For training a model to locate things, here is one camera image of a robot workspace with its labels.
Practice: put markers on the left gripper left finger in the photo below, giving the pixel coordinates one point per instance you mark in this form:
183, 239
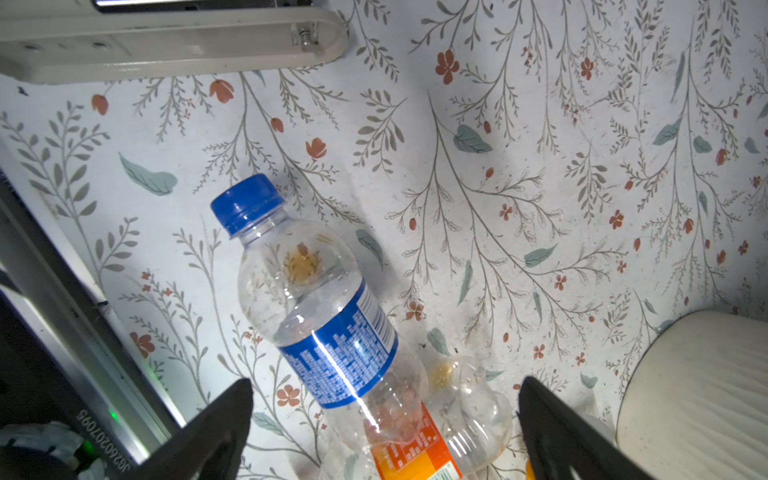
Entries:
208, 447

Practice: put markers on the blue label clear bottle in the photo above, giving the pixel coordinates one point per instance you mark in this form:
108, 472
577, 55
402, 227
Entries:
301, 287

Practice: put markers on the cream ribbed waste bin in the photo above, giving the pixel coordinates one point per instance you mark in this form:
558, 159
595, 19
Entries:
696, 405

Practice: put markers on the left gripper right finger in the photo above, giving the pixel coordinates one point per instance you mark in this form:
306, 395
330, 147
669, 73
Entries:
561, 445

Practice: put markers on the floral table mat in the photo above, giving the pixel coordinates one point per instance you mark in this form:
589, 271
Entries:
545, 185

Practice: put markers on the orange label clear bottle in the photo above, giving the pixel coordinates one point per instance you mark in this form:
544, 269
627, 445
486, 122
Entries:
466, 425

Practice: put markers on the white ruler tool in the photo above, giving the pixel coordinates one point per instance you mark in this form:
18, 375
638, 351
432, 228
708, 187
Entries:
62, 42

